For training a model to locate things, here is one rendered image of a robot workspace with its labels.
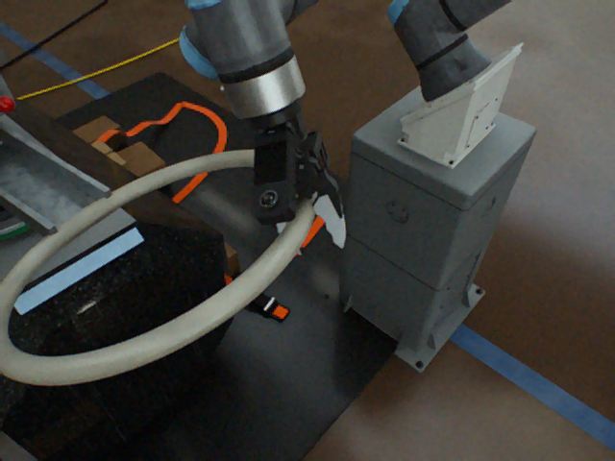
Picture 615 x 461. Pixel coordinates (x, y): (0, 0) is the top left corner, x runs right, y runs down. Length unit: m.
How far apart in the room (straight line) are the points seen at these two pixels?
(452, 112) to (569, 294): 1.27
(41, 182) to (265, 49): 0.65
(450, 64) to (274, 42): 0.86
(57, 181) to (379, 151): 0.83
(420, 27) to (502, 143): 0.41
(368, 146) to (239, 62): 0.93
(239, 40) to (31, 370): 0.41
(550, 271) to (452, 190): 1.15
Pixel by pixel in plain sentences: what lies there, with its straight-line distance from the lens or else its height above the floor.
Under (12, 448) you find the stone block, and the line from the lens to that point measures 1.56.
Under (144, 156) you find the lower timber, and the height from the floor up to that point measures 0.15.
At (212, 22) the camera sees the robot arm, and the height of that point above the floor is 1.49.
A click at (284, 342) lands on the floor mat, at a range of 1.95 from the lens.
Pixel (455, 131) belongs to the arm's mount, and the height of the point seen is 0.96.
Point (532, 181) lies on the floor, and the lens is 2.83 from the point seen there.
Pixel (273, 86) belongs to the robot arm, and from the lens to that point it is 0.55.
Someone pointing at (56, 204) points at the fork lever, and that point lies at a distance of 1.01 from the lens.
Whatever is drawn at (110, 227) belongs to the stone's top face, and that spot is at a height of 0.82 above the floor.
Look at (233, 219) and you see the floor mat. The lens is 2.38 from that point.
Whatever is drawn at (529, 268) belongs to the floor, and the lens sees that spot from 2.39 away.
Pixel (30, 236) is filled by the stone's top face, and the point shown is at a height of 0.82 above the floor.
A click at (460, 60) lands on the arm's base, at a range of 1.36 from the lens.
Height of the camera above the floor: 1.71
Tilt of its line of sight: 48 degrees down
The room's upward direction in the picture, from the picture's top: straight up
